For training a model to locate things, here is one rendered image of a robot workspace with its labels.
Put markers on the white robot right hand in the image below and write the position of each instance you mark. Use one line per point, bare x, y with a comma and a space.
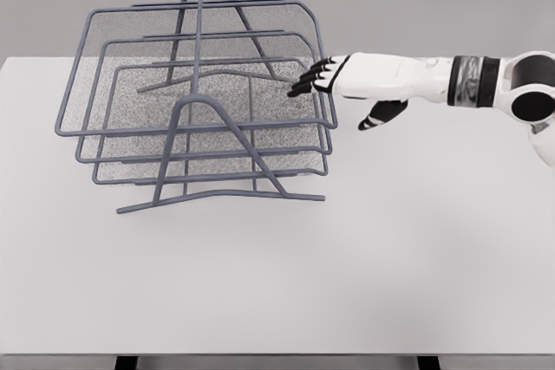
377, 75

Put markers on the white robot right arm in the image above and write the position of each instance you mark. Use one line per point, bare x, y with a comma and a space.
485, 82

